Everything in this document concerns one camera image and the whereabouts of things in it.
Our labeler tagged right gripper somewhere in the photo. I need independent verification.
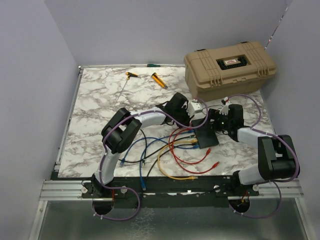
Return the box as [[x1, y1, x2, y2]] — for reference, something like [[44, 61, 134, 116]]
[[197, 108, 232, 133]]

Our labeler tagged red ethernet cable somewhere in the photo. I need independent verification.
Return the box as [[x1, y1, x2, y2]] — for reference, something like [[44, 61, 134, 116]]
[[168, 127, 221, 175], [171, 129, 212, 165]]

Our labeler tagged tan plastic toolbox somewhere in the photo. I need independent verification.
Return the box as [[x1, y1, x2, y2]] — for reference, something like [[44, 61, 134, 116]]
[[184, 41, 277, 102]]

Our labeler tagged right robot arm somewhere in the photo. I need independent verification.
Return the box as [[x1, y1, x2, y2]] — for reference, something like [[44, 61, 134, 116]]
[[208, 104, 299, 196]]

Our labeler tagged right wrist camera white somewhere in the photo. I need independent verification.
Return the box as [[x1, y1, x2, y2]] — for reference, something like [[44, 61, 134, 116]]
[[219, 97, 231, 116]]

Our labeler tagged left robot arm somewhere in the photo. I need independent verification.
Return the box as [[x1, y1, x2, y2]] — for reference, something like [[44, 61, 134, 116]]
[[91, 92, 191, 198]]

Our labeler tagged thin black cable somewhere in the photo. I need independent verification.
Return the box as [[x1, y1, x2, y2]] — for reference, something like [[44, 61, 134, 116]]
[[146, 143, 201, 178]]

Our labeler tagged black braided ethernet cable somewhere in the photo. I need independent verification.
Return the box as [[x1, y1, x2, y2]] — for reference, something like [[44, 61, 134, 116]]
[[123, 136, 196, 170]]

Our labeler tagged yellow black utility knife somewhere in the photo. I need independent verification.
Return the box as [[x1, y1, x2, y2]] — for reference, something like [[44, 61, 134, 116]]
[[151, 72, 168, 89]]

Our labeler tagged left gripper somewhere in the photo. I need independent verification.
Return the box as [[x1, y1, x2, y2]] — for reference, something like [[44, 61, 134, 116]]
[[173, 105, 195, 130]]

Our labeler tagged yellow black T-handle wrench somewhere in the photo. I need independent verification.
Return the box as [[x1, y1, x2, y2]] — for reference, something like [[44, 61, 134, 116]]
[[117, 71, 139, 101]]

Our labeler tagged black mounting rail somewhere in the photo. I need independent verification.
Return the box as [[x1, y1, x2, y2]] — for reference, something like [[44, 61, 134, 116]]
[[49, 174, 291, 208]]

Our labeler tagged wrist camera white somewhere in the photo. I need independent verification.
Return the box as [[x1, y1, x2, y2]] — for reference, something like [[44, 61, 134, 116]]
[[219, 97, 231, 116], [187, 100, 203, 117]]

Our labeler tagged yellow ethernet cable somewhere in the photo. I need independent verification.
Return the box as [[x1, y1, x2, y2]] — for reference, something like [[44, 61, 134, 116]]
[[157, 139, 200, 181]]

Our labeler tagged blue ethernet cable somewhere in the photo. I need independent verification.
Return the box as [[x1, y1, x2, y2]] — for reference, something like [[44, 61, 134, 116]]
[[139, 134, 195, 192]]

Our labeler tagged black network switch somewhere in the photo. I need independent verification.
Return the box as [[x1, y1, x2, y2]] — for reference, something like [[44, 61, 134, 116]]
[[194, 119, 219, 149]]

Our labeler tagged green handled screwdriver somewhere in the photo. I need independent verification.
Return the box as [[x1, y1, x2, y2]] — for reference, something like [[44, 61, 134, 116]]
[[146, 63, 161, 68]]

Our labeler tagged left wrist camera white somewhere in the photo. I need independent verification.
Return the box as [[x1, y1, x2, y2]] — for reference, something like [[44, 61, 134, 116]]
[[187, 100, 203, 117]]

